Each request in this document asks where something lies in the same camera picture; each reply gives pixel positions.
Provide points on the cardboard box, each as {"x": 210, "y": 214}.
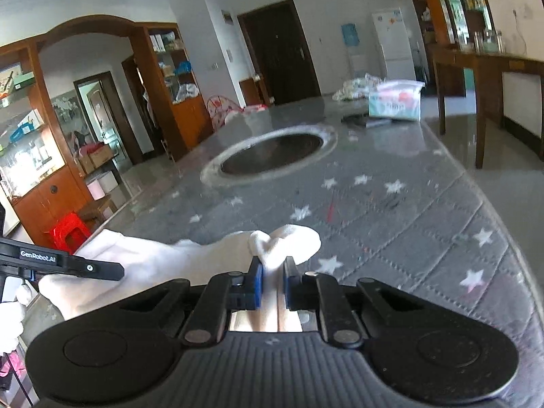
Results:
{"x": 100, "y": 157}

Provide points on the red plastic stool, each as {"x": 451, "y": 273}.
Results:
{"x": 70, "y": 229}

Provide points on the flat black book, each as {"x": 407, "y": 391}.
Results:
{"x": 361, "y": 120}

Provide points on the dark wooden display cabinet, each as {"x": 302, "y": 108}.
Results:
{"x": 429, "y": 4}

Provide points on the dark wooden side table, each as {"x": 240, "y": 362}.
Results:
{"x": 480, "y": 61}

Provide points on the white plastic bag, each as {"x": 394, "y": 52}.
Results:
{"x": 186, "y": 92}

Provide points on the dark wooden door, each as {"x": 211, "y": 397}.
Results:
{"x": 280, "y": 51}

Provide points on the person's left hand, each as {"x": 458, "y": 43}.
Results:
{"x": 10, "y": 327}

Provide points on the white refrigerator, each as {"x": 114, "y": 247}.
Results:
{"x": 393, "y": 42}

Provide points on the orange wooden glass cabinet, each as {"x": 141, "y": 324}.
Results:
{"x": 46, "y": 204}

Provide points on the glass jar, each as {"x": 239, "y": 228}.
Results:
{"x": 493, "y": 40}
{"x": 480, "y": 41}

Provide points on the patterned cloth pile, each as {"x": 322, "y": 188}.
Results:
{"x": 352, "y": 89}

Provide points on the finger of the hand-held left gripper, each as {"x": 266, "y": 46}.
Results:
{"x": 97, "y": 268}

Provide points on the round black inset cooktop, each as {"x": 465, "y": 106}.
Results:
{"x": 272, "y": 153}

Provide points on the pale pink box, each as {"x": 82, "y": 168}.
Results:
{"x": 104, "y": 185}

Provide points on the wall painting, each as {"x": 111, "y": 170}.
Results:
{"x": 68, "y": 110}

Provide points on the white teal tissue pack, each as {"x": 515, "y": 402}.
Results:
{"x": 395, "y": 104}

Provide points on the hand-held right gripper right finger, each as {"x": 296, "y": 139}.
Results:
{"x": 291, "y": 284}

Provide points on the low wooden stool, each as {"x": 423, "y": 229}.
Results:
{"x": 97, "y": 208}

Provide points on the white garment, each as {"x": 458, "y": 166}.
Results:
{"x": 170, "y": 259}

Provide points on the pink patterned baby seat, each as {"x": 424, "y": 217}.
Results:
{"x": 219, "y": 110}

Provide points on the wall electrical panel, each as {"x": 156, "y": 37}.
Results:
{"x": 228, "y": 16}

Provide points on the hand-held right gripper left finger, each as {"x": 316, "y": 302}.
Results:
{"x": 255, "y": 282}

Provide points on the white wall socket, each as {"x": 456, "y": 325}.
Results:
{"x": 525, "y": 12}

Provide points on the blue water bottle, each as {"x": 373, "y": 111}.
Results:
{"x": 350, "y": 34}

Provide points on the small wooden cabinet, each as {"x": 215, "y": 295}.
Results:
{"x": 250, "y": 91}

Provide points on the blue plastic bag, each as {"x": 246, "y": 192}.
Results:
{"x": 184, "y": 68}

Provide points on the white water dispenser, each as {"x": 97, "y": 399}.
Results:
{"x": 357, "y": 63}

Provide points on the wooden shelf cabinet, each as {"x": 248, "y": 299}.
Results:
{"x": 187, "y": 123}

